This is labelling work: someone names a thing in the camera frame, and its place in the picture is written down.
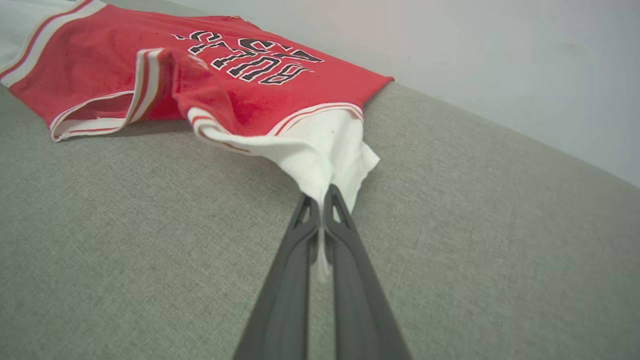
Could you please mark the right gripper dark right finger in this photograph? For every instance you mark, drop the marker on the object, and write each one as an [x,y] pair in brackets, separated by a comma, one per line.
[357,300]

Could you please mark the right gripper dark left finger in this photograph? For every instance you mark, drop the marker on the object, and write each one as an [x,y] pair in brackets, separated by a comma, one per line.
[285,300]

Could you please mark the red white basketball jersey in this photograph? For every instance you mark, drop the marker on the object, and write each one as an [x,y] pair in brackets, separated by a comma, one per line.
[240,90]

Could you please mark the grey fabric sofa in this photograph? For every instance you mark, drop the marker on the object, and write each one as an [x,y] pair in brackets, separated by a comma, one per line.
[150,250]

